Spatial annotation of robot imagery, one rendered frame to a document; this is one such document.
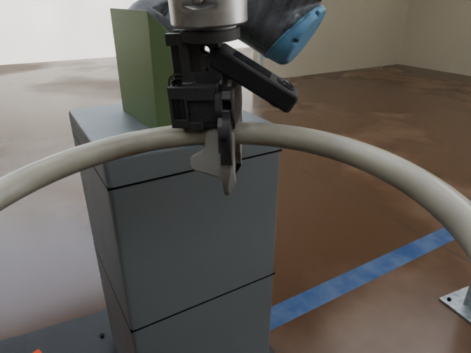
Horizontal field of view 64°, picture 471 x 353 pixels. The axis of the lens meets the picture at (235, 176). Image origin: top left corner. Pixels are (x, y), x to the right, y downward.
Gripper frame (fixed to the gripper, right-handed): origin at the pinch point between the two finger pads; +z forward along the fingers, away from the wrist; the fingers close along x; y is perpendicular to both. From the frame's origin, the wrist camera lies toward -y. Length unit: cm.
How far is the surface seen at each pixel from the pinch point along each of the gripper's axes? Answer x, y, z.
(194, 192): -19.9, 12.6, 15.1
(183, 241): -17.2, 15.5, 26.5
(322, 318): -58, -21, 93
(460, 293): -79, -78, 95
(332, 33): -595, -61, 66
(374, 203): -153, -56, 100
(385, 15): -670, -152, 51
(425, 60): -657, -225, 124
